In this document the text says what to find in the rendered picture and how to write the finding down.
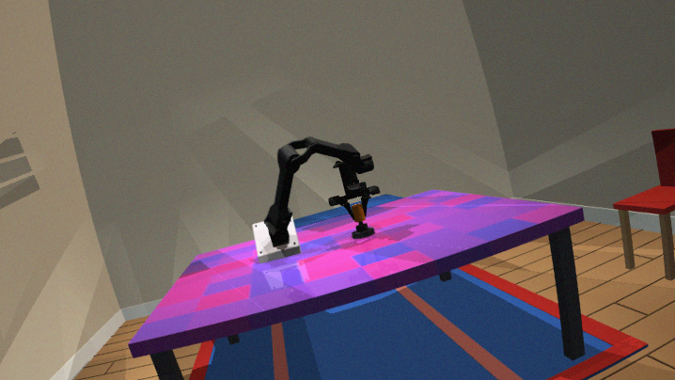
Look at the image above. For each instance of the orange knob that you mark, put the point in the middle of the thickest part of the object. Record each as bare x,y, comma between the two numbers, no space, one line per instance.
358,213

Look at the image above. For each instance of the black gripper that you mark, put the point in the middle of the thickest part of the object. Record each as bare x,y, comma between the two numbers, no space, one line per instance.
343,201

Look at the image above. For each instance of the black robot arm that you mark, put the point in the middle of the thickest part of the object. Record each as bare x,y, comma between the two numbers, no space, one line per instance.
289,160

